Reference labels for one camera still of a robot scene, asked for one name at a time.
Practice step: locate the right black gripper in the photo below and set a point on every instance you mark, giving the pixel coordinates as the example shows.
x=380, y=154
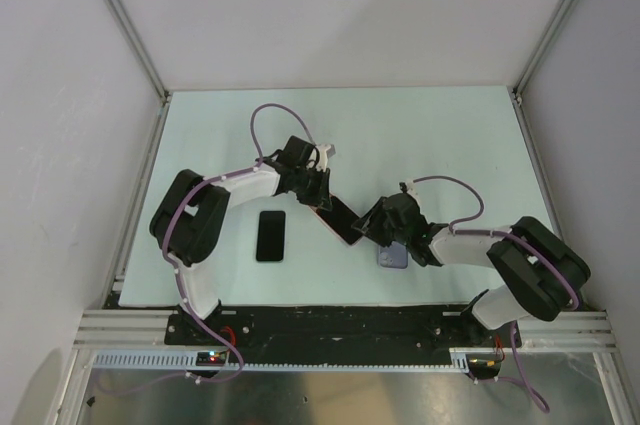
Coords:
x=368, y=224

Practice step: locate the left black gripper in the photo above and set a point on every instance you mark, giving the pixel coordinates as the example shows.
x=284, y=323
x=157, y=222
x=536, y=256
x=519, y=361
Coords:
x=320, y=198

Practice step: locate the pink phone case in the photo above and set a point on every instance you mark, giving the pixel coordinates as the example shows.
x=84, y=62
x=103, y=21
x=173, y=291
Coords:
x=332, y=232

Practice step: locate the black phone purple frame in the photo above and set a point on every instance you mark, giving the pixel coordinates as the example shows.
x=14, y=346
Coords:
x=337, y=201

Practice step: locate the lilac phone case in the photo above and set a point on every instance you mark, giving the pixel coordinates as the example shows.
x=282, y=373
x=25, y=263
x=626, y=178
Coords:
x=393, y=257

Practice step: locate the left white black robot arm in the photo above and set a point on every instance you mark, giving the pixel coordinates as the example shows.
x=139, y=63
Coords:
x=189, y=220

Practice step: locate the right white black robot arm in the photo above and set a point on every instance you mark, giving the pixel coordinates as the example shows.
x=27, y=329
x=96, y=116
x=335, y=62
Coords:
x=541, y=274

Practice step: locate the right small circuit board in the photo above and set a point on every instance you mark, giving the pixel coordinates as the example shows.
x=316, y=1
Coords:
x=484, y=368

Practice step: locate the small circuit board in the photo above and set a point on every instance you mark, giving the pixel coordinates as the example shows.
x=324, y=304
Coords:
x=211, y=358
x=484, y=368

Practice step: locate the left small circuit board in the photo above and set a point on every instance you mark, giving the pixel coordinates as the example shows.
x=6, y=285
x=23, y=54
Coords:
x=211, y=358

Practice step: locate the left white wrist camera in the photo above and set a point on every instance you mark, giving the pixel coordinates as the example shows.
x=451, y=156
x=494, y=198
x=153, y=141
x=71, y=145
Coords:
x=321, y=155

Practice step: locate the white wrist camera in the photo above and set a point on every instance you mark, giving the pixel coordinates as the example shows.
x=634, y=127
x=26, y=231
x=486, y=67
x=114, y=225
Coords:
x=408, y=187
x=321, y=155

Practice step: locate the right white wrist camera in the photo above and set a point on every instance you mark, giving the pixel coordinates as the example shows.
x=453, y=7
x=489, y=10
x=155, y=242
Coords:
x=408, y=187

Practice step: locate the black phone teal frame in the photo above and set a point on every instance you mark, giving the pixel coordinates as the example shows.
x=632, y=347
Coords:
x=270, y=244

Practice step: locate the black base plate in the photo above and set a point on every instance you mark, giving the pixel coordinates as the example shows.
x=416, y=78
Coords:
x=260, y=328

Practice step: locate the right aluminium frame post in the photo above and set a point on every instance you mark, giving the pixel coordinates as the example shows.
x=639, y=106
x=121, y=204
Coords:
x=559, y=16

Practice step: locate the aluminium frame post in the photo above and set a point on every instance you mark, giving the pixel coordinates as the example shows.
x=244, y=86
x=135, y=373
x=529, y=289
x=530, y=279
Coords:
x=559, y=16
x=124, y=22

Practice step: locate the grey slotted cable duct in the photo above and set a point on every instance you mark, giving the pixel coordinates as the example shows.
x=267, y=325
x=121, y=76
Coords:
x=454, y=362

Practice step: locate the left aluminium frame post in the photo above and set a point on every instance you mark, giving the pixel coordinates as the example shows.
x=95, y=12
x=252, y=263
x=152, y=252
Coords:
x=124, y=22

